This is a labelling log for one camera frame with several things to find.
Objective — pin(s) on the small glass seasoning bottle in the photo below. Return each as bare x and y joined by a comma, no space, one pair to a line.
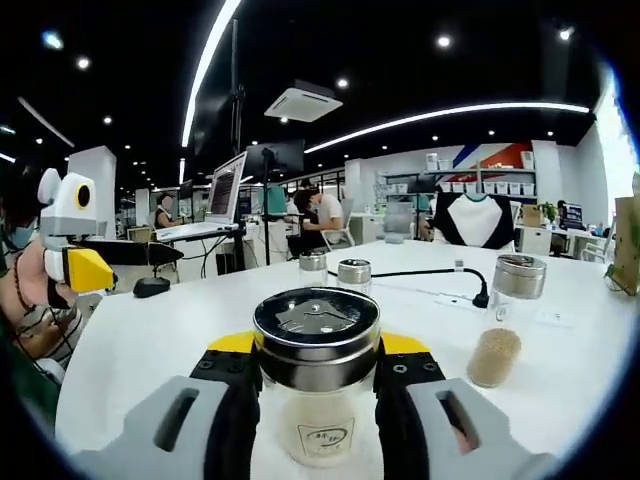
354,275
312,267

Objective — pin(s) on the teal panel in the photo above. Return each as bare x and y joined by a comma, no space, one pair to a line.
275,200

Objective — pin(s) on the brown paper bag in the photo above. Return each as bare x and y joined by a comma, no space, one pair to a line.
627,235

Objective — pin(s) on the green leafy potted plant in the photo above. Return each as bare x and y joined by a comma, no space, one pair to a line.
614,274

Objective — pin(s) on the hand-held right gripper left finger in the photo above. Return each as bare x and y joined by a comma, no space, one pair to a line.
225,390

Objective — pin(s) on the small green plant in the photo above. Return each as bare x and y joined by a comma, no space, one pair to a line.
550,210

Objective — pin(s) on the cardboard box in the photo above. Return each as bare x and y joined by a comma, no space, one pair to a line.
531,215

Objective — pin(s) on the ceiling air conditioner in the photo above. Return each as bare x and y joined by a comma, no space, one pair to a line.
302,102

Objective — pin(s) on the white open laptop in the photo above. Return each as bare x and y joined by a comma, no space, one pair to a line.
227,187

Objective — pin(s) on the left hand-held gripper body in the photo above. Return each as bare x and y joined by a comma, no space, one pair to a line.
65,220

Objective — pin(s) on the black tripod stand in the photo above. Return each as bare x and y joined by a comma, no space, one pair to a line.
267,235

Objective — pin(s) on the grey office chair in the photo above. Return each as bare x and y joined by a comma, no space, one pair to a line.
398,222

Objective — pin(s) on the person's left hand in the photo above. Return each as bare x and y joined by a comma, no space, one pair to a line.
37,285

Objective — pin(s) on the tall white-filled seasoning bottle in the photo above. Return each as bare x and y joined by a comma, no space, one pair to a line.
315,360

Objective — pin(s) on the white ceiling light strip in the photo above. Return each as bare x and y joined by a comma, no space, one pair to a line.
200,75
450,115

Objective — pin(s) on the black monitor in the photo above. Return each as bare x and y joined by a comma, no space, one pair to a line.
285,157

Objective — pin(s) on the white power strip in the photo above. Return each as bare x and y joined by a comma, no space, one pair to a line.
550,317

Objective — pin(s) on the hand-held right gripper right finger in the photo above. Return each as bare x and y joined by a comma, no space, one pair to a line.
410,390

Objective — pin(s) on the shelf with white bins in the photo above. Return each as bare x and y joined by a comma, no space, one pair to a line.
500,187

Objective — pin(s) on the tall brown-filled seasoning bottle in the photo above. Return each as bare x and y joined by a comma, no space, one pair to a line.
517,280

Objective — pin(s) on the black and white shirt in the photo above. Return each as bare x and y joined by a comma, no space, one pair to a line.
472,220

